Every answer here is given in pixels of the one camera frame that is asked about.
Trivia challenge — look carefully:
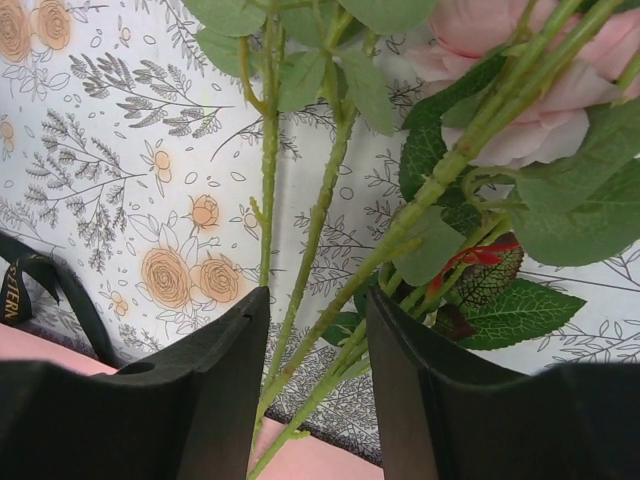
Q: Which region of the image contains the white rose flower stem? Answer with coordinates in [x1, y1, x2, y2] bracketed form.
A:
[185, 1, 286, 289]

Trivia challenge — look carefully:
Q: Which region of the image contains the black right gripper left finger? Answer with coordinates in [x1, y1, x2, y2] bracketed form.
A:
[1, 287, 270, 479]

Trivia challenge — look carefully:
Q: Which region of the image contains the floral table mat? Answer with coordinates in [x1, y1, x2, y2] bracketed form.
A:
[0, 0, 640, 466]

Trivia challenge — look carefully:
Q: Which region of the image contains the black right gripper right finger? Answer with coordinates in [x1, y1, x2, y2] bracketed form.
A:
[366, 288, 639, 479]

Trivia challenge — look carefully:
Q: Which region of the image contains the orange rose flower stem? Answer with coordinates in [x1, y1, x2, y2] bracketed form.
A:
[321, 1, 639, 374]

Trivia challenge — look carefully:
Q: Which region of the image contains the black ribbon gold lettering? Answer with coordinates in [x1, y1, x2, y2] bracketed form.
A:
[1, 233, 119, 367]

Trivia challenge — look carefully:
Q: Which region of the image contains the purple pink wrapping paper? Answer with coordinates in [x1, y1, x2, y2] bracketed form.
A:
[1, 325, 384, 480]

